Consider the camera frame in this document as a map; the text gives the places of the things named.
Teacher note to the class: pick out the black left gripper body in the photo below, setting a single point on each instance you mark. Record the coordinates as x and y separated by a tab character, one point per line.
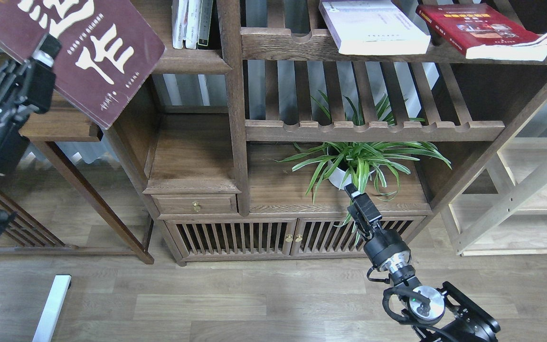
25	88

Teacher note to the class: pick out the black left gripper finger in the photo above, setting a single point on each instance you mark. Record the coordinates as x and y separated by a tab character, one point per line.
47	50

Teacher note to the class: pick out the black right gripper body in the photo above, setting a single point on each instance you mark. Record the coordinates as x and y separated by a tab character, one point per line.
385	248

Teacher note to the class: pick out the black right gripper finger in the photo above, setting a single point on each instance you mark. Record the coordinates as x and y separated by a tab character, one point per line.
352	191

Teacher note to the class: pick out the maroon book white characters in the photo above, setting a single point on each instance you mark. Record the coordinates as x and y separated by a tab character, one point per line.
108	49

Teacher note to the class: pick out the red hardcover book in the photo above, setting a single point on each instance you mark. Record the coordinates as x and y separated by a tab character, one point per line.
480	32

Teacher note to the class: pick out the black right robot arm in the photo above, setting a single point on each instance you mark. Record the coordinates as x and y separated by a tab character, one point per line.
436	314

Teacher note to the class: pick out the light wooden shelf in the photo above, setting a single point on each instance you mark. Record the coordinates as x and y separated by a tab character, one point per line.
512	221

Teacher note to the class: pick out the white plant pot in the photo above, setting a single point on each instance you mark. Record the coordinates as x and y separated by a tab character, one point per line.
337	178

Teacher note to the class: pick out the dark wooden bookshelf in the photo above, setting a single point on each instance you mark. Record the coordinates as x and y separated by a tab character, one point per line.
285	82

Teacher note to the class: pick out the white upright book left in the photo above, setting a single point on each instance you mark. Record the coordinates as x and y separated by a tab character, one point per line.
179	19

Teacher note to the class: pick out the white upright book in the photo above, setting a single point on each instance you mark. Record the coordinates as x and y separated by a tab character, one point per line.
179	19
192	24

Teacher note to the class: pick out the dark wooden side table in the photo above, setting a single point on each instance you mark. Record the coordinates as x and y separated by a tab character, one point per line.
66	124

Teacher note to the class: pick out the white upright book middle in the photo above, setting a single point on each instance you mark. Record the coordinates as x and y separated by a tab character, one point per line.
192	24

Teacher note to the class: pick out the brass drawer knob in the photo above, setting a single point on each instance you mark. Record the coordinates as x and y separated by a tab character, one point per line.
196	206

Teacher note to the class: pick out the dark green upright book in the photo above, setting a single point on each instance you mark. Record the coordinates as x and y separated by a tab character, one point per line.
205	37

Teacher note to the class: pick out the white paperback book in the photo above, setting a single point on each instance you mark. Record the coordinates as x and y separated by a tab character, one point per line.
372	28

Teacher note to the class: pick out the white metal bar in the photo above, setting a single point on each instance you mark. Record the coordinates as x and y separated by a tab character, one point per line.
52	308

